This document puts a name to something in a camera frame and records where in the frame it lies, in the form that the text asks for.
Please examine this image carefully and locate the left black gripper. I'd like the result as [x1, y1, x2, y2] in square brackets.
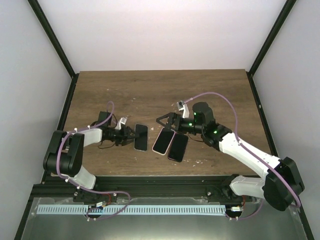
[107, 125, 140, 146]

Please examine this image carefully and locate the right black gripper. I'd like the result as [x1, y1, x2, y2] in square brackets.
[156, 112, 205, 135]

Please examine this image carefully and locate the clear magsafe phone case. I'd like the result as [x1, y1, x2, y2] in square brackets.
[133, 123, 150, 152]

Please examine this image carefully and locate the beige phone case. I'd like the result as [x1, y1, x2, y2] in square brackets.
[151, 127, 176, 156]

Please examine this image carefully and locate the black phone case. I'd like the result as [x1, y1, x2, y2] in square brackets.
[167, 133, 190, 163]

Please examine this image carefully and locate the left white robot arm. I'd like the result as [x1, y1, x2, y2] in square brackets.
[43, 111, 140, 202]

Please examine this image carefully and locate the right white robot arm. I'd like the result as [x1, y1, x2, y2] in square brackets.
[156, 101, 305, 211]

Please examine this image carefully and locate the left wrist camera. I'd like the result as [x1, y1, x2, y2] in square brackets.
[115, 117, 128, 130]

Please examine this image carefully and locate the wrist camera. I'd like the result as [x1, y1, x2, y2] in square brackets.
[176, 100, 190, 119]
[115, 117, 128, 130]

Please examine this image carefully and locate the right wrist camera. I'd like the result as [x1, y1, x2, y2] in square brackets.
[176, 100, 190, 119]

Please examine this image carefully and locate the light blue slotted cable duct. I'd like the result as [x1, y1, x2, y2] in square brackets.
[36, 204, 226, 216]

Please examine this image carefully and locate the black aluminium frame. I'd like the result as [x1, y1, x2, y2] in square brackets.
[13, 0, 320, 240]

